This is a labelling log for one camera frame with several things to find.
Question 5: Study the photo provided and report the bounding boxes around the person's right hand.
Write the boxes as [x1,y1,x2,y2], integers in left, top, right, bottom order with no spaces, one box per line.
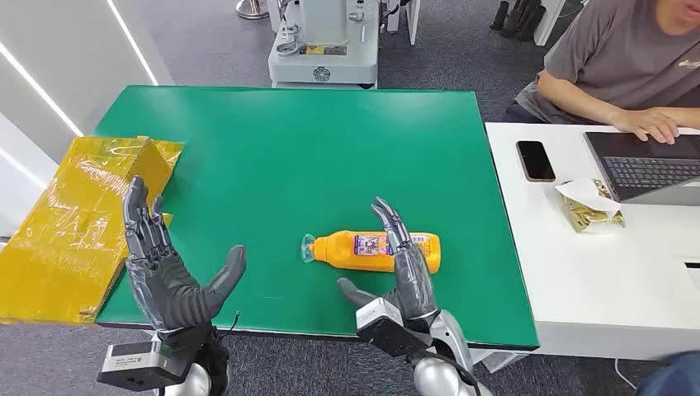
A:
[609,107,681,146]

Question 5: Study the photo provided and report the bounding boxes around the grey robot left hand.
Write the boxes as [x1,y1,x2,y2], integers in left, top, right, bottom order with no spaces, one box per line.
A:
[122,176,248,332]

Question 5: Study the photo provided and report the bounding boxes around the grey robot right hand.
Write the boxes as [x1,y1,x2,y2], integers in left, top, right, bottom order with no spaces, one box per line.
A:
[337,196,439,322]

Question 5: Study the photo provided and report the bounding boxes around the orange plastic bottle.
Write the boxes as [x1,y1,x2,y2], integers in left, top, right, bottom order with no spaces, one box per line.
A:
[300,231,442,275]

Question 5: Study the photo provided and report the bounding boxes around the grey laptop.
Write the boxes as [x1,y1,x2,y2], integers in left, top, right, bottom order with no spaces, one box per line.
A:
[583,130,700,208]

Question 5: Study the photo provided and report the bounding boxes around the person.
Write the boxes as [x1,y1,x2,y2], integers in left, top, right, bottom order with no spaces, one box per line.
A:
[502,0,700,147]

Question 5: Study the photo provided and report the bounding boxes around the yellow taped cardboard box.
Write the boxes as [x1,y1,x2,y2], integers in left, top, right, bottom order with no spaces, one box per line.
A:
[0,135,185,328]

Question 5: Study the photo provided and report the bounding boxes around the gold snack bag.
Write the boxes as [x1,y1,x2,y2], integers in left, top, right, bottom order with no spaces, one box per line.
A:
[560,179,627,234]

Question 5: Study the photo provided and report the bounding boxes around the black smartphone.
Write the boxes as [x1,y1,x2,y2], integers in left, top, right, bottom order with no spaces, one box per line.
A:
[516,140,557,183]

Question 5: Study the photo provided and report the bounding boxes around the white furniture leg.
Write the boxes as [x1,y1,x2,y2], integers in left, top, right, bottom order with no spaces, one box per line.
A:
[532,0,567,48]

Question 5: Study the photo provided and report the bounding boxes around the black cylindrical grips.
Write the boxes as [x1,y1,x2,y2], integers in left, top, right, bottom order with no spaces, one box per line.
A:
[489,0,548,43]

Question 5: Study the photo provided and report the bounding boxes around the white panel board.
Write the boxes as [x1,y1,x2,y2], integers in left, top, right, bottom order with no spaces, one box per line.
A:
[385,0,422,46]

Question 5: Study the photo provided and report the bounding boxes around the dark blue object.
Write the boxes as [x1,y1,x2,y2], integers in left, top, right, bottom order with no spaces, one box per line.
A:
[634,351,700,396]

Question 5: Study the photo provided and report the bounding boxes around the chrome stand base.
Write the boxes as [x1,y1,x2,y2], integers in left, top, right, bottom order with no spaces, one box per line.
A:
[235,0,271,21]

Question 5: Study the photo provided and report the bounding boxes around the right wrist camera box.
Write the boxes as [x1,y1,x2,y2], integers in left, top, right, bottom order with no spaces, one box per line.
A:
[355,297,432,360]

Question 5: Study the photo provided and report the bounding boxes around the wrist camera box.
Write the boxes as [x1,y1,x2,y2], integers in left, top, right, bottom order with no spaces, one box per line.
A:
[355,297,432,360]
[97,337,193,393]

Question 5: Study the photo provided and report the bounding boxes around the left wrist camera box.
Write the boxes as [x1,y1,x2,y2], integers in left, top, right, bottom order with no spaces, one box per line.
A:
[97,337,193,393]

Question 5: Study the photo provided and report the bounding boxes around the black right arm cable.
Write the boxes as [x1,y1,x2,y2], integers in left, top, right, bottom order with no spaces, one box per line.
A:
[407,349,484,396]

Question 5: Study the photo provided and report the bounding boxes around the white floor cable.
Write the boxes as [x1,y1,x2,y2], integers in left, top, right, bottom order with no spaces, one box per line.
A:
[613,357,639,390]

